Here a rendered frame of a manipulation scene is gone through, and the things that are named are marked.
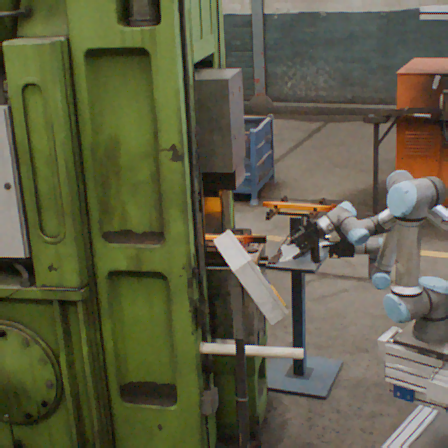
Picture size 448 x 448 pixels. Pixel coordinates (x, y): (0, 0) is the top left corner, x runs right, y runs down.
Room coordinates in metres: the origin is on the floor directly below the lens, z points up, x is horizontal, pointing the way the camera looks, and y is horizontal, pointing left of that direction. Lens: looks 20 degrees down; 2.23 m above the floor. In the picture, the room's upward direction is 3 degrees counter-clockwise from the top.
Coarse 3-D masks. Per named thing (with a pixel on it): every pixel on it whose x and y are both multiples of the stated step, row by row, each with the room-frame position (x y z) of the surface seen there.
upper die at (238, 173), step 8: (240, 168) 3.29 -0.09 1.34; (208, 176) 3.21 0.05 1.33; (216, 176) 3.20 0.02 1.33; (224, 176) 3.19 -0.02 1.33; (232, 176) 3.18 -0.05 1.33; (240, 176) 3.28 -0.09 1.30; (208, 184) 3.21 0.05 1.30; (216, 184) 3.20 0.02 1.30; (224, 184) 3.19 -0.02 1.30; (232, 184) 3.18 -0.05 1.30
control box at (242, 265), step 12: (216, 240) 2.85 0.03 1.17; (228, 240) 2.79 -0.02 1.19; (228, 252) 2.69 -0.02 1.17; (240, 252) 2.64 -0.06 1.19; (240, 264) 2.55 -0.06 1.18; (252, 264) 2.55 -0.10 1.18; (240, 276) 2.54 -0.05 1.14; (252, 276) 2.55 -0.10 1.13; (252, 288) 2.55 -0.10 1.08; (264, 288) 2.56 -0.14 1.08; (264, 300) 2.56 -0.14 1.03; (276, 300) 2.57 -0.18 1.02; (264, 312) 2.56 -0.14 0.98; (276, 312) 2.57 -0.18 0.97; (288, 312) 2.58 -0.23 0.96
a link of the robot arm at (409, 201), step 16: (400, 192) 2.50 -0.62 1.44; (416, 192) 2.49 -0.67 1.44; (432, 192) 2.52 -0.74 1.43; (400, 208) 2.49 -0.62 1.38; (416, 208) 2.48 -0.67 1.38; (432, 208) 2.55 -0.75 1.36; (400, 224) 2.52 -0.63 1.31; (416, 224) 2.49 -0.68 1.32; (400, 240) 2.52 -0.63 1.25; (416, 240) 2.50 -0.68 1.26; (400, 256) 2.52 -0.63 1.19; (416, 256) 2.51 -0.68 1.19; (400, 272) 2.52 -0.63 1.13; (416, 272) 2.51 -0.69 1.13; (400, 288) 2.51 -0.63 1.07; (416, 288) 2.51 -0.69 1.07; (384, 304) 2.55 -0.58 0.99; (400, 304) 2.48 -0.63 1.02; (416, 304) 2.50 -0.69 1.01; (400, 320) 2.48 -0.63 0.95
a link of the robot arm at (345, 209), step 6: (342, 204) 2.91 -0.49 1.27; (348, 204) 2.89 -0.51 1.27; (336, 210) 2.89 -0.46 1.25; (342, 210) 2.88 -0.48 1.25; (348, 210) 2.88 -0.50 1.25; (354, 210) 2.88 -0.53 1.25; (330, 216) 2.88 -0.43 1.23; (336, 216) 2.87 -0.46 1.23; (342, 216) 2.86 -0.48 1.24; (354, 216) 2.89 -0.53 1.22; (336, 222) 2.86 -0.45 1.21; (336, 228) 2.87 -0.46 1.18
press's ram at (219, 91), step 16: (208, 80) 3.15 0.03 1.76; (224, 80) 3.14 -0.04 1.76; (240, 80) 3.38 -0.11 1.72; (208, 96) 3.15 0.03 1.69; (224, 96) 3.14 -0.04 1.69; (240, 96) 3.36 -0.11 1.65; (208, 112) 3.15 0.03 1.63; (224, 112) 3.14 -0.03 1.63; (240, 112) 3.34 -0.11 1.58; (208, 128) 3.15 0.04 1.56; (224, 128) 3.14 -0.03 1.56; (240, 128) 3.33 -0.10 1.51; (208, 144) 3.15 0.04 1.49; (224, 144) 3.14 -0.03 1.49; (240, 144) 3.31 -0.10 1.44; (208, 160) 3.16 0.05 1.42; (224, 160) 3.14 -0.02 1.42; (240, 160) 3.30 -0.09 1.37
